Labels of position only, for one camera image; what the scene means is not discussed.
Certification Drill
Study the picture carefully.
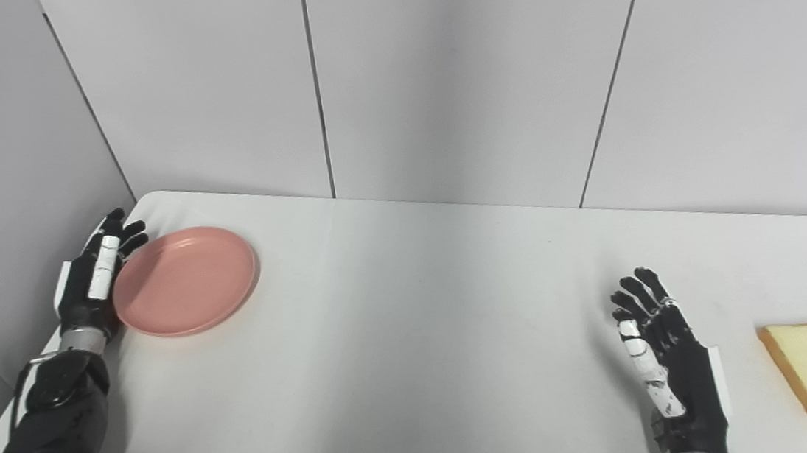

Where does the pink round plate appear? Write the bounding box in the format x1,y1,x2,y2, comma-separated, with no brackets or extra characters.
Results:
107,222,265,343

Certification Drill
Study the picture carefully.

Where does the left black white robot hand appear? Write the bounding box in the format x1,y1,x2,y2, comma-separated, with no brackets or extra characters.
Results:
46,205,159,348

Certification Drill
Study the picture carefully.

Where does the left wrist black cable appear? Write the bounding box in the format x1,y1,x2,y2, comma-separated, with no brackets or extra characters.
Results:
4,351,66,432

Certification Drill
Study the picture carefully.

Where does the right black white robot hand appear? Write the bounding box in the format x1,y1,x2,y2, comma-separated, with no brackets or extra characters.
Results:
607,259,734,453

